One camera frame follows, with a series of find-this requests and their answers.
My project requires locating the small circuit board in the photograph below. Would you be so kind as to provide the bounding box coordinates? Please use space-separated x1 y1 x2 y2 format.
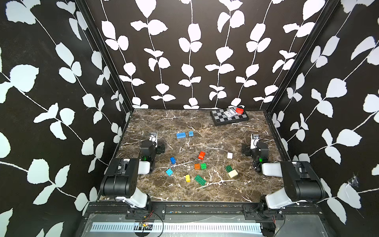
134 223 153 232

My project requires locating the black white chessboard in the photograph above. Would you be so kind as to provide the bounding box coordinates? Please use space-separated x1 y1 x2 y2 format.
210 107 249 126

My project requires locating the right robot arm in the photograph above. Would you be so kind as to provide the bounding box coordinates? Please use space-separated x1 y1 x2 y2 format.
241 134 326 211

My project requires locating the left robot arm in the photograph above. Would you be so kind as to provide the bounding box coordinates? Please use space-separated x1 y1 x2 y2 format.
100 132 165 211

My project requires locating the red lego brick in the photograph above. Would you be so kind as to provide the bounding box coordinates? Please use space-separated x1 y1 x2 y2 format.
198 151 205 160

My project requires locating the red block on chessboard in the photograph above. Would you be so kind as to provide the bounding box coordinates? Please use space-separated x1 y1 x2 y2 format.
235 108 244 115

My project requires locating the long blue lego brick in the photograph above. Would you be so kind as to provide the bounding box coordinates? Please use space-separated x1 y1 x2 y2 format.
177 132 187 139

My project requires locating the white perforated strip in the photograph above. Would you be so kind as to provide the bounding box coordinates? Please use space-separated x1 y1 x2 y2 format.
90 222 262 234

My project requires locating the playing card deck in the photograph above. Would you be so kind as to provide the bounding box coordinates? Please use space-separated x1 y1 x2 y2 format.
224 109 238 118

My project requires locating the cyan lego brick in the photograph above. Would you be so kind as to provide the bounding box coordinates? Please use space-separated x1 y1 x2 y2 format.
166 168 173 176

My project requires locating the long green lego brick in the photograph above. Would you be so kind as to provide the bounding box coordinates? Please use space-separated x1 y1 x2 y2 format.
194 175 207 186

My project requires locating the dark blue lego brick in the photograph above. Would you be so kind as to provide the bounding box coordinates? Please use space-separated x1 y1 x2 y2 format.
170 157 176 165

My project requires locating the black mounting rail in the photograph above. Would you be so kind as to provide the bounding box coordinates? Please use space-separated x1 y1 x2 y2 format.
84 201 322 222

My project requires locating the cream lego brick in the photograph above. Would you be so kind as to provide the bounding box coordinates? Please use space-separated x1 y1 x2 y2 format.
228 169 238 178

